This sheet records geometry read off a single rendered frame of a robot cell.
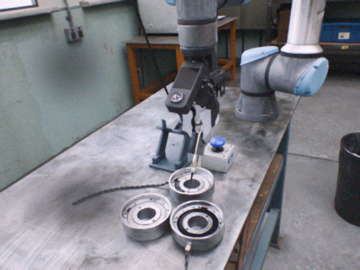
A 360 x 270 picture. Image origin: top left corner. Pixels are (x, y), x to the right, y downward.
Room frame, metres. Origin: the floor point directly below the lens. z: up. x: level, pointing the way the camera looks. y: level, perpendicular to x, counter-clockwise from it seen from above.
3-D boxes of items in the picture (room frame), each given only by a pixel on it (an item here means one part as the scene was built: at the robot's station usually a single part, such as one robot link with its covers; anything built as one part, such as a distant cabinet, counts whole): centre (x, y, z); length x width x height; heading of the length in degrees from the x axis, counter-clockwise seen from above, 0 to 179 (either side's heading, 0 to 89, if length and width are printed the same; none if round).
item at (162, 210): (0.47, 0.08, 0.82); 0.08 x 0.08 x 0.02
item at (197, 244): (0.44, -0.02, 0.82); 0.10 x 0.10 x 0.04
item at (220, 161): (0.68, -0.10, 0.82); 0.08 x 0.07 x 0.05; 150
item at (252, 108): (0.98, -0.28, 0.85); 0.15 x 0.15 x 0.10
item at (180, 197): (0.56, -0.02, 0.82); 0.10 x 0.10 x 0.04
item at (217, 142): (0.68, -0.09, 0.85); 0.04 x 0.04 x 0.05
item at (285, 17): (3.83, -1.54, 0.64); 0.49 x 0.40 x 0.37; 65
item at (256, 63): (0.97, -0.29, 0.97); 0.13 x 0.12 x 0.14; 41
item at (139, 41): (3.33, -0.18, 0.39); 1.50 x 0.62 x 0.78; 150
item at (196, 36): (0.61, -0.05, 1.15); 0.08 x 0.08 x 0.05
